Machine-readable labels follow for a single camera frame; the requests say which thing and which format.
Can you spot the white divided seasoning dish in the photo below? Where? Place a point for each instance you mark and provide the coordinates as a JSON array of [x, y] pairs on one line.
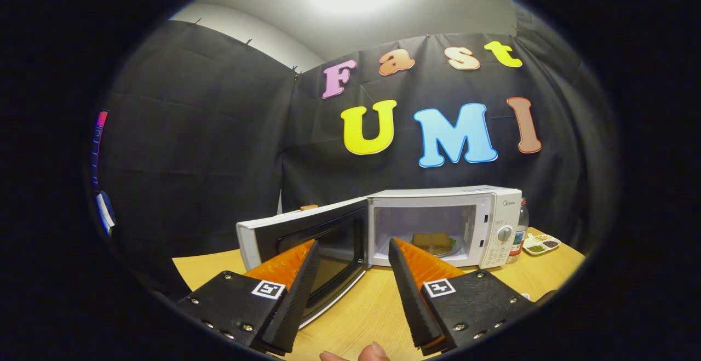
[[539, 246]]

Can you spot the sandwich with green lettuce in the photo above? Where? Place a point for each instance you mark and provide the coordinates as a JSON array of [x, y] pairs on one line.
[[430, 240]]

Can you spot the white microwave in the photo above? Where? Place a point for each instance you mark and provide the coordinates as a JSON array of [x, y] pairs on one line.
[[493, 207]]

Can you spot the black backdrop cloth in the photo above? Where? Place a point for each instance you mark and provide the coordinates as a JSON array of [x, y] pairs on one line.
[[208, 131]]

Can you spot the clear plastic bottle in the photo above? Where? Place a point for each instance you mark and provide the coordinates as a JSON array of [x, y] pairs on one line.
[[519, 240]]

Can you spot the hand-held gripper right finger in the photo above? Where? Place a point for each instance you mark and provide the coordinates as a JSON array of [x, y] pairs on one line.
[[411, 301]]

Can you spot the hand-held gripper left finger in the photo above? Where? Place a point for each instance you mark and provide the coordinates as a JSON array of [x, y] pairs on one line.
[[298, 301]]

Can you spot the brown bread slice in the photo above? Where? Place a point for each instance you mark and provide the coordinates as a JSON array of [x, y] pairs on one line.
[[308, 207]]

